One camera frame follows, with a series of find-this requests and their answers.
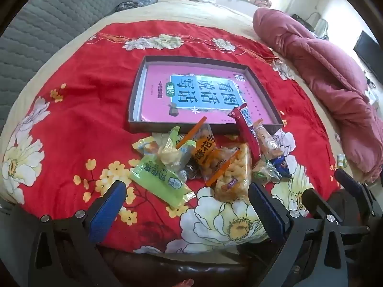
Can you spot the clear cracker packet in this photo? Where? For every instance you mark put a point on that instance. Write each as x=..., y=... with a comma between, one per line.
x=236, y=179

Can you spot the pink quilt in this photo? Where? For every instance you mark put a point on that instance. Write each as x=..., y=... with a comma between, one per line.
x=329, y=80

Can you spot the black television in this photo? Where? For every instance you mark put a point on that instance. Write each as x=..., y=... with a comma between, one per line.
x=369, y=50

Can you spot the blue cookie packet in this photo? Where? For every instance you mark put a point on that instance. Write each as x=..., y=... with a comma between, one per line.
x=281, y=166

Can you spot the beige bed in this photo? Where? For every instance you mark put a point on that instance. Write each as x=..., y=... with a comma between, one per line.
x=194, y=10

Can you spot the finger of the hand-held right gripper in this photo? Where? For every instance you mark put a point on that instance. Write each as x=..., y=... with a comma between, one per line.
x=314, y=198
x=353, y=187

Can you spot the small orange clear packet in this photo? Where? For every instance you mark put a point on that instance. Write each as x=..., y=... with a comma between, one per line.
x=266, y=140

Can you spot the dark patterned pillow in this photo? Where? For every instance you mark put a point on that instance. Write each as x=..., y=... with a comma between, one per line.
x=134, y=4

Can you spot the orange striped peanut packet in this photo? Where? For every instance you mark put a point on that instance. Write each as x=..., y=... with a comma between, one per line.
x=203, y=152

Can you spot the red floral blanket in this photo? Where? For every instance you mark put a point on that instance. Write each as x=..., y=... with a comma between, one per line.
x=74, y=110

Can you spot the dark candy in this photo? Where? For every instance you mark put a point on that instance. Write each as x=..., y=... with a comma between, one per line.
x=189, y=171

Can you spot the folded pink cloth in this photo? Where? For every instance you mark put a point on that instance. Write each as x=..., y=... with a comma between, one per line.
x=261, y=2

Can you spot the red snack packet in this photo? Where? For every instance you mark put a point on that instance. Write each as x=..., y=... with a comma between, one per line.
x=247, y=131

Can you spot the grey quilted headboard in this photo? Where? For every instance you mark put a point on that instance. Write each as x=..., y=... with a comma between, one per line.
x=45, y=21

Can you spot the pink book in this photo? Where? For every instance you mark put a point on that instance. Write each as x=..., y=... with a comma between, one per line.
x=161, y=101

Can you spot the small white snack packet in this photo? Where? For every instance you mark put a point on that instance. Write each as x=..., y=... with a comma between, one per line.
x=341, y=160

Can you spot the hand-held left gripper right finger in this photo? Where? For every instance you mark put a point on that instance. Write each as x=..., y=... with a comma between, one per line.
x=266, y=212

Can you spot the white metal rack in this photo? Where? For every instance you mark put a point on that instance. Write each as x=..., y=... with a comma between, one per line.
x=321, y=24

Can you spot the clear green-print snack packet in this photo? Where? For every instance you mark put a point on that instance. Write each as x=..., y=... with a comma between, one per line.
x=261, y=173

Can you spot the grey shallow cardboard box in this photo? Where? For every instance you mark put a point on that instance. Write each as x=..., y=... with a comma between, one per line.
x=138, y=92

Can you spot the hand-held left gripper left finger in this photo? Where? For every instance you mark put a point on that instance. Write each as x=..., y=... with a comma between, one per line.
x=107, y=212

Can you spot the green snack packet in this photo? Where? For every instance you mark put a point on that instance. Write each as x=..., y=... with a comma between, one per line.
x=158, y=182

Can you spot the clear packet with yellow pastry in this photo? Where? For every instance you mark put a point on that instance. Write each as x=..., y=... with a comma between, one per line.
x=169, y=155

